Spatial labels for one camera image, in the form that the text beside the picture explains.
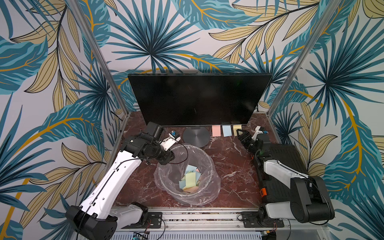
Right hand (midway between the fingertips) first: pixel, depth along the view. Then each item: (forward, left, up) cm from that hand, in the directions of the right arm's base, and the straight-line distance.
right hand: (239, 131), depth 88 cm
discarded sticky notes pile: (-28, +30, -3) cm, 41 cm away
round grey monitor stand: (+8, +24, -15) cm, 30 cm away
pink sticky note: (+2, +13, -1) cm, 13 cm away
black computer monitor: (+27, +22, +3) cm, 35 cm away
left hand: (-18, +39, +6) cm, 44 cm away
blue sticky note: (+2, +6, -1) cm, 7 cm away
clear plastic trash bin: (-26, +40, +1) cm, 48 cm away
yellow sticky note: (+4, 0, -1) cm, 5 cm away
